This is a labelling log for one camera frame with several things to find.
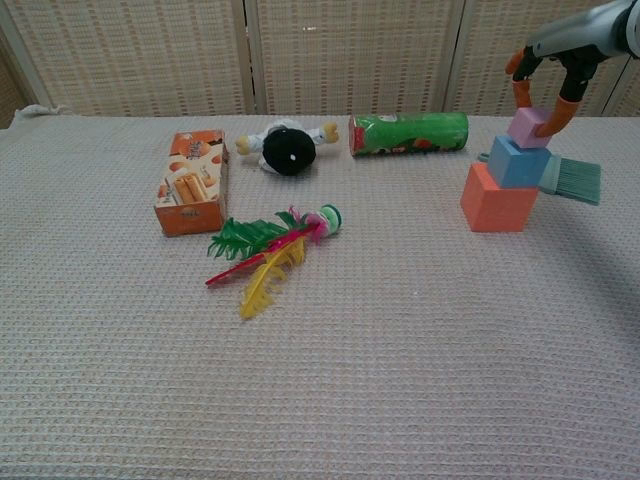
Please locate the woven folding screen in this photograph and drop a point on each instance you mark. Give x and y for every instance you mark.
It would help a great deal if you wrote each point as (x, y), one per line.
(350, 55)

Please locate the colourful feather shuttlecock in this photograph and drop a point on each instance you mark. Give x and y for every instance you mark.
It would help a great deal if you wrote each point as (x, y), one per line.
(260, 240)

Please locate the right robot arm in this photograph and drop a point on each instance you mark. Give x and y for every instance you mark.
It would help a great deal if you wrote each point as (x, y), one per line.
(632, 27)

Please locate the teal hand brush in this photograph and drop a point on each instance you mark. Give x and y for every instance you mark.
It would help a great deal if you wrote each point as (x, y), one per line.
(575, 180)

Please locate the plush doll black hair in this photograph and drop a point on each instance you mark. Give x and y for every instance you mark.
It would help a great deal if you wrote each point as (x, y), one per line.
(287, 150)

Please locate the green chips can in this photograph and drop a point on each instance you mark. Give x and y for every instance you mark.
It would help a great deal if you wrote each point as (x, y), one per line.
(410, 132)

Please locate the blue foam cube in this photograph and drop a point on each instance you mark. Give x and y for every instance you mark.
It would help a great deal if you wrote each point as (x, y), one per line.
(515, 165)

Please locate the orange foam cube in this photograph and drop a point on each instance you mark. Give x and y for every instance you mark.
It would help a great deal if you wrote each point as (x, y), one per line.
(497, 210)

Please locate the white woven tablecloth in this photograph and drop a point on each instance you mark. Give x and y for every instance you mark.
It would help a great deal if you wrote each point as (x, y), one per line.
(350, 350)

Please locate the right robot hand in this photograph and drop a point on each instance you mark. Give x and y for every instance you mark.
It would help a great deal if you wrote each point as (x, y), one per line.
(575, 32)

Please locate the orange biscuit box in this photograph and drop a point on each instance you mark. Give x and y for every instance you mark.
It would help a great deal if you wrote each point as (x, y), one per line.
(192, 185)

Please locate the pink foam cube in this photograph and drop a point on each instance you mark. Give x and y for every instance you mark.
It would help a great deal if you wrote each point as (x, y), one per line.
(522, 127)

